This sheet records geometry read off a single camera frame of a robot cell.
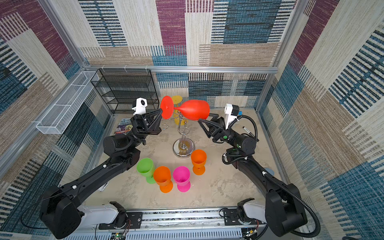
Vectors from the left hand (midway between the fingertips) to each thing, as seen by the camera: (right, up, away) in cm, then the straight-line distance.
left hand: (159, 116), depth 48 cm
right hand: (+13, 0, +10) cm, 17 cm away
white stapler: (-21, -25, +7) cm, 34 cm away
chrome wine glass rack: (+4, -17, +49) cm, 52 cm away
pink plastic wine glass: (+5, -29, +30) cm, 42 cm away
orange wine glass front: (+13, -21, +33) cm, 41 cm away
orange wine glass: (-5, -29, +29) cm, 41 cm away
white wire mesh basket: (-53, 0, +22) cm, 57 cm away
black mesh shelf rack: (-42, +24, +60) cm, 77 cm away
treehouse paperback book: (-38, -4, +60) cm, 72 cm away
